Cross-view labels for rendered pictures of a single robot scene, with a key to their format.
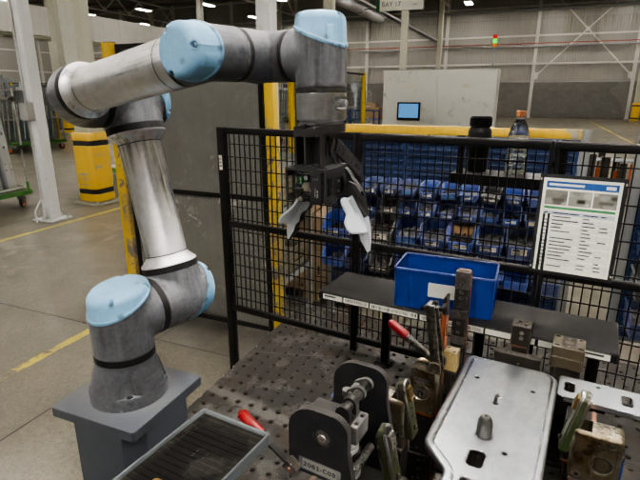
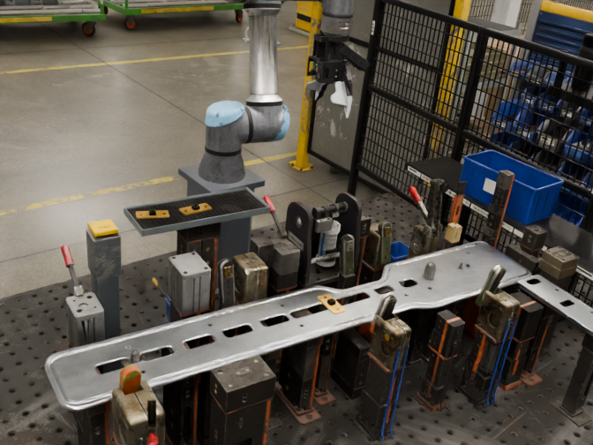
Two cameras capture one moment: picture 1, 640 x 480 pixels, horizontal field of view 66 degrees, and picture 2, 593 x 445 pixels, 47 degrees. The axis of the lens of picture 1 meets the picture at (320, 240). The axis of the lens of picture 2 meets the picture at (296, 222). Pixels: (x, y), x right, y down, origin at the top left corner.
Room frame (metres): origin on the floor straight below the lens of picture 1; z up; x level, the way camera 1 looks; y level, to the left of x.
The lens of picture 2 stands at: (-0.81, -0.73, 2.00)
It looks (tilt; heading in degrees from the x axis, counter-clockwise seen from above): 27 degrees down; 26
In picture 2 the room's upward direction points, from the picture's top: 6 degrees clockwise
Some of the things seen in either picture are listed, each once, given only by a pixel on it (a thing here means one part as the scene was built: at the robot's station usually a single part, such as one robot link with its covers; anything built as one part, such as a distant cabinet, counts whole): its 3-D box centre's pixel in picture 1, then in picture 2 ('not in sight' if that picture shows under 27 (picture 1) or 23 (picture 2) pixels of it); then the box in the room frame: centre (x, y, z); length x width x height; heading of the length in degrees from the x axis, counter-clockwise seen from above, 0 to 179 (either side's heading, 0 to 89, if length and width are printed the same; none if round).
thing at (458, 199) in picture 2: (439, 382); (446, 251); (1.14, -0.32, 0.95); 0.03 x 0.01 x 0.50; 151
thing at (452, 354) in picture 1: (447, 411); (443, 275); (1.11, -0.33, 0.88); 0.04 x 0.04 x 0.36; 61
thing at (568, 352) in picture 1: (559, 402); (545, 303); (1.15, -0.65, 0.88); 0.08 x 0.08 x 0.36; 61
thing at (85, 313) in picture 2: not in sight; (87, 365); (0.14, 0.26, 0.88); 0.11 x 0.10 x 0.36; 61
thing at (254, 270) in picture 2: not in sight; (245, 320); (0.51, 0.04, 0.89); 0.13 x 0.11 x 0.38; 61
